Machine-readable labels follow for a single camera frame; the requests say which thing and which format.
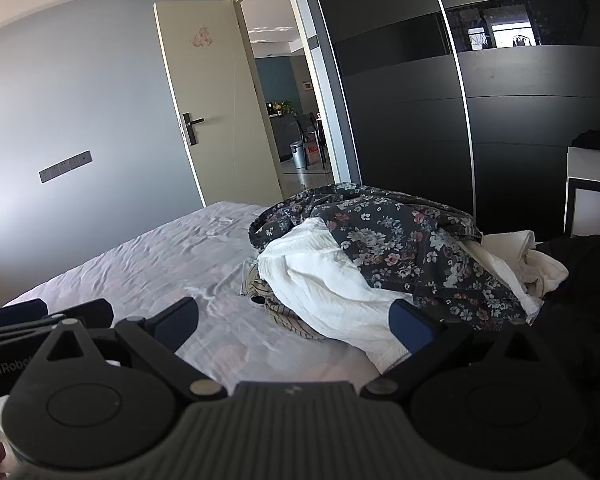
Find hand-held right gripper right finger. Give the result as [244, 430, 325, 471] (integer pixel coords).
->
[359, 299, 557, 402]

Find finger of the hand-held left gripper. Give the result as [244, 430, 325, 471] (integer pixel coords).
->
[0, 299, 56, 346]
[72, 299, 115, 328]

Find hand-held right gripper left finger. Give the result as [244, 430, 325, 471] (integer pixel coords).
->
[42, 296, 227, 402]

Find dark floral pants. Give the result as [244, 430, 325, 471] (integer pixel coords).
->
[248, 183, 531, 333]

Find bed with polka dot sheet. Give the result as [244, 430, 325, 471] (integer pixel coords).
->
[0, 200, 416, 441]

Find white crumpled garment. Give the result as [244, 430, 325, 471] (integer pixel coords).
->
[256, 217, 416, 366]

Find striped beige garment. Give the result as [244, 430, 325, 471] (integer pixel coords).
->
[240, 262, 326, 341]

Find cream crumpled garment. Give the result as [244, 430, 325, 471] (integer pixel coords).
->
[460, 230, 571, 323]

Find dark cloth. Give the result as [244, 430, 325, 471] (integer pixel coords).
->
[535, 232, 600, 411]

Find black sliding wardrobe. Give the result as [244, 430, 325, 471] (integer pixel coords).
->
[285, 0, 600, 243]

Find red box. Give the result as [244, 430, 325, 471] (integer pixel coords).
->
[305, 144, 327, 171]

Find cream door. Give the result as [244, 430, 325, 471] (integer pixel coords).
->
[153, 0, 284, 207]

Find dark chair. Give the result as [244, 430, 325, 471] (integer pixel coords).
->
[297, 114, 327, 147]

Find white cabinet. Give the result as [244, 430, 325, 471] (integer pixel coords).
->
[565, 146, 600, 238]

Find black cloth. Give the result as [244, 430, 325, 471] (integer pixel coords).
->
[571, 129, 600, 156]

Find grey wall switch panel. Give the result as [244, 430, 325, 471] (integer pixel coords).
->
[39, 150, 93, 184]

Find metal door handle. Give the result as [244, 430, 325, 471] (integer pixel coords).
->
[180, 112, 205, 147]

